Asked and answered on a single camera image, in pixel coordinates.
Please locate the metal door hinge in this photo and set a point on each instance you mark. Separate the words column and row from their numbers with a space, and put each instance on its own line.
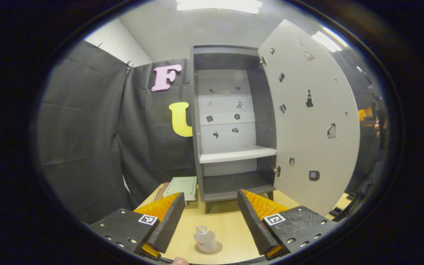
column 277, row 171
column 262, row 62

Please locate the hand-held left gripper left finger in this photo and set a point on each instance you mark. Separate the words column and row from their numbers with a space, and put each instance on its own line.
column 168, row 228

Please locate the small black cloth clip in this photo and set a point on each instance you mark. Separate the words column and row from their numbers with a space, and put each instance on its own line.
column 129, row 66
column 99, row 45

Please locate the clear plastic bottle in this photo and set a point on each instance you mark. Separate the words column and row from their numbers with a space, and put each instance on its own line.
column 205, row 241

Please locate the dark grey cabinet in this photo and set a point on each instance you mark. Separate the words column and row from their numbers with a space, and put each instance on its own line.
column 263, row 110

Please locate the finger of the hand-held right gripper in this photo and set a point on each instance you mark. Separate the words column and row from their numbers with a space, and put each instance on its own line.
column 363, row 114

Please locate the round brown coaster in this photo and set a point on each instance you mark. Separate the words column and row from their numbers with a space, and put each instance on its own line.
column 220, row 248

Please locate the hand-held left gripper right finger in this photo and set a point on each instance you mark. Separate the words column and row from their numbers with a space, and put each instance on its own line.
column 252, row 228

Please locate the green book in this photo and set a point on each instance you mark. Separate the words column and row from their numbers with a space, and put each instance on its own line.
column 180, row 187

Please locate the brown book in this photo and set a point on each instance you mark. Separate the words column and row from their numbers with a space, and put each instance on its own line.
column 160, row 193

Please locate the light grey cabinet door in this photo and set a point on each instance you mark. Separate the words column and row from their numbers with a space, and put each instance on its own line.
column 307, row 140

